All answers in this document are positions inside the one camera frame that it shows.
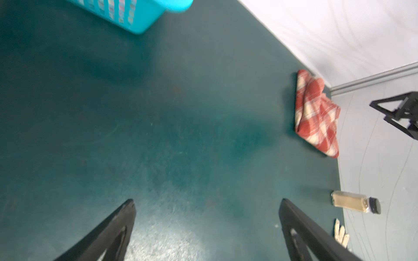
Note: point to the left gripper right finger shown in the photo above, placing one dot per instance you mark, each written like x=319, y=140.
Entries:
x=303, y=236

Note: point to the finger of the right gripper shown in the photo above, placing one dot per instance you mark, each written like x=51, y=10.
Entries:
x=400, y=107
x=411, y=130

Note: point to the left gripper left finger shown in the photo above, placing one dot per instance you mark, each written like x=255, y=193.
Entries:
x=108, y=240

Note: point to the red plaid skirt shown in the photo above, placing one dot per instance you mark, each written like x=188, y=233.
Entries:
x=316, y=115

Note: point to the beige work glove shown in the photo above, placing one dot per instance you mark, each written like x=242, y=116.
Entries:
x=340, y=234

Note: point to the small jar black lid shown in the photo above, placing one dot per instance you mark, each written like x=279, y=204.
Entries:
x=356, y=202

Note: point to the teal plastic basket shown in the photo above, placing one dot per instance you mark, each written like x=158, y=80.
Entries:
x=135, y=16

